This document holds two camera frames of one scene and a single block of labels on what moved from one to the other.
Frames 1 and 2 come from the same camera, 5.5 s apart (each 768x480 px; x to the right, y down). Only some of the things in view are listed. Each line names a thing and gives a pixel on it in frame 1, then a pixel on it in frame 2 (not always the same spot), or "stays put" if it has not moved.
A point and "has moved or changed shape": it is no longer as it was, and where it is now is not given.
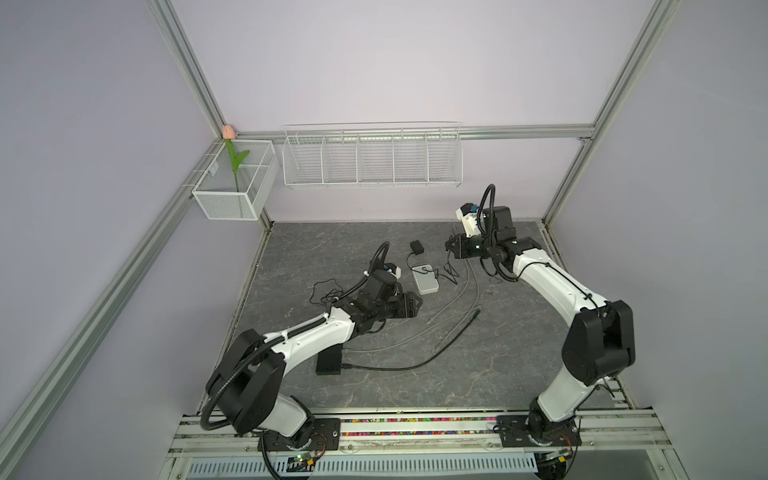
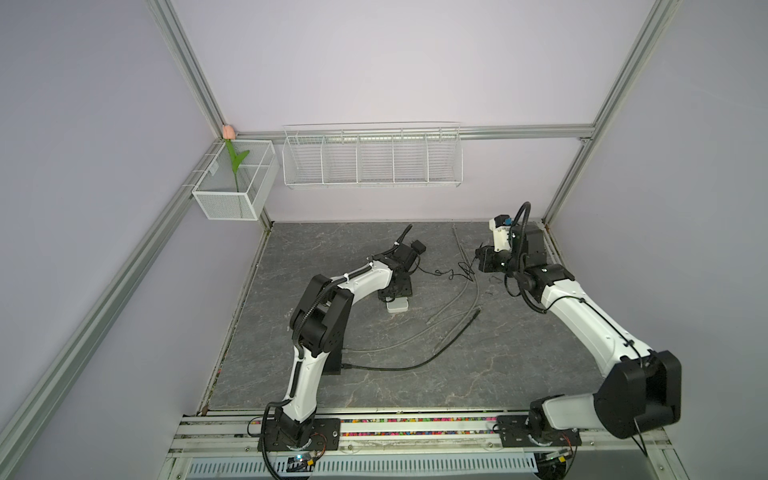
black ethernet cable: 424,363 stays put
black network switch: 329,360 stays put
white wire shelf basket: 373,155 stays put
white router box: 426,279 has moved or changed shape
